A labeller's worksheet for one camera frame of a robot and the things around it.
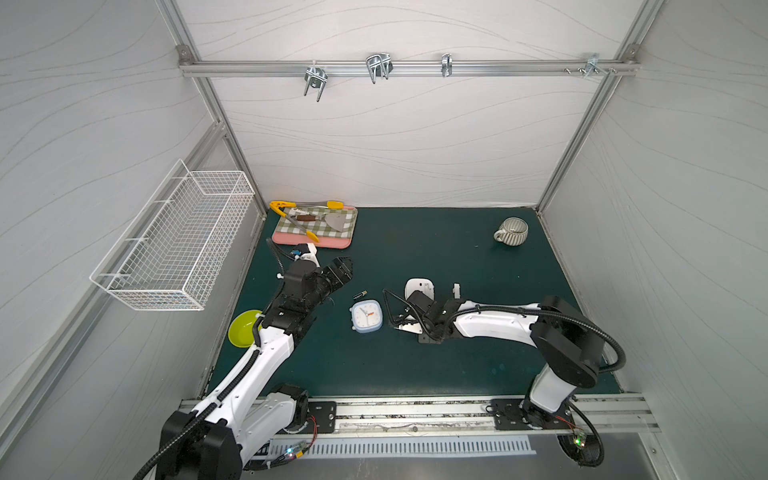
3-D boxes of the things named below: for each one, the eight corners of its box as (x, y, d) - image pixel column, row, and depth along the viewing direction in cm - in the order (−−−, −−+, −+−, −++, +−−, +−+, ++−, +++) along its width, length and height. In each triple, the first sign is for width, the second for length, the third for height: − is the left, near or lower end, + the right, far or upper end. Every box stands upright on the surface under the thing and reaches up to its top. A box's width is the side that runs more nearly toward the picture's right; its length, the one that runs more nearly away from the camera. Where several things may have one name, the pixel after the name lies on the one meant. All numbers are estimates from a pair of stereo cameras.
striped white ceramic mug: (495, 248, 110) (500, 236, 104) (489, 228, 116) (494, 216, 111) (526, 248, 110) (532, 237, 104) (518, 228, 116) (524, 216, 111)
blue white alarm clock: (348, 333, 88) (347, 329, 86) (351, 303, 94) (350, 299, 92) (382, 333, 88) (382, 329, 86) (382, 303, 94) (382, 299, 92)
